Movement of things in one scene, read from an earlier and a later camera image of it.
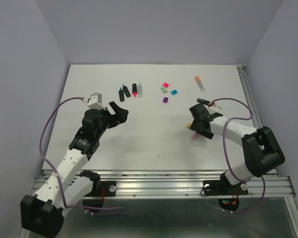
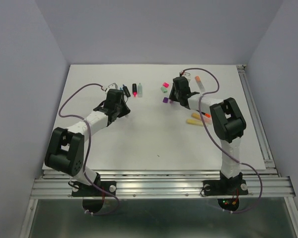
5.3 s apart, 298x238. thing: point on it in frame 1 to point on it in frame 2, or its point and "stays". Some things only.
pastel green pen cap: x=164 y=89 stays
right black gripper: x=194 y=126 to x=172 y=95
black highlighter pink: x=134 y=89 stays
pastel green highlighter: x=140 y=90 stays
